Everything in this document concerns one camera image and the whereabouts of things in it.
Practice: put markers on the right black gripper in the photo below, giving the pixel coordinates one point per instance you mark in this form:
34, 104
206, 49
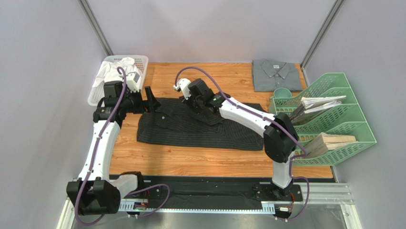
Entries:
189, 99

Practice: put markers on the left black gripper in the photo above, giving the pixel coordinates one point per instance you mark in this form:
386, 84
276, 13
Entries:
153, 104

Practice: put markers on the dark pinstriped long sleeve shirt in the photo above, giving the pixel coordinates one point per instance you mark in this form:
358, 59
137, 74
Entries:
175, 124

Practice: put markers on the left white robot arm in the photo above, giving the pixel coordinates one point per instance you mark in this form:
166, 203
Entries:
93, 193

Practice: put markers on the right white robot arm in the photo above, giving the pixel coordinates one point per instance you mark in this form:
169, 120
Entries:
277, 131

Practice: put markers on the white plastic laundry basket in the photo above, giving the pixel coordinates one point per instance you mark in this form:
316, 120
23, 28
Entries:
97, 93

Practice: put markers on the white shirt in basket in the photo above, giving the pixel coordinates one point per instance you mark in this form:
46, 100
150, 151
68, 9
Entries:
108, 71

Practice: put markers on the folded grey shirt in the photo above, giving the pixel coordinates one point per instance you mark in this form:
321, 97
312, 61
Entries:
269, 75

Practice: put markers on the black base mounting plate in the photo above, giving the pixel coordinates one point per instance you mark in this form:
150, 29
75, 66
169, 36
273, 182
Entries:
210, 194

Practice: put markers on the white papers in rack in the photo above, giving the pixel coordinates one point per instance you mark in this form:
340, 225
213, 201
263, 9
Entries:
309, 108

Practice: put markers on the green plastic file rack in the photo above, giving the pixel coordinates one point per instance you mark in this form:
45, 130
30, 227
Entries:
344, 119

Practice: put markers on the brown book in rack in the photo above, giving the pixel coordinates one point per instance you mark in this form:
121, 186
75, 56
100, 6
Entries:
326, 142

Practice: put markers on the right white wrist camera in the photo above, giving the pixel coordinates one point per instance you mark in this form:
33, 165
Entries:
182, 86

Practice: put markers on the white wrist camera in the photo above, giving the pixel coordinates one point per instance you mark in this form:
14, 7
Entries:
134, 81
182, 86

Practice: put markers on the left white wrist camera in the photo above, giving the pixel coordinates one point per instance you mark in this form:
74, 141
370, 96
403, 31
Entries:
134, 81

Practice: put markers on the left corner aluminium post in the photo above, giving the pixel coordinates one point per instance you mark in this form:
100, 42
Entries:
86, 8

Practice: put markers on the corner aluminium post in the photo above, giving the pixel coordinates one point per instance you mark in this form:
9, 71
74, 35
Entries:
86, 8
328, 21

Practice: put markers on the right corner aluminium post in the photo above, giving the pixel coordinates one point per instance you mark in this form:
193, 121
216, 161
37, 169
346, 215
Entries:
328, 21

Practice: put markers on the aluminium frame rail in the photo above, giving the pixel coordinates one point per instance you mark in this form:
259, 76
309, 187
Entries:
328, 205

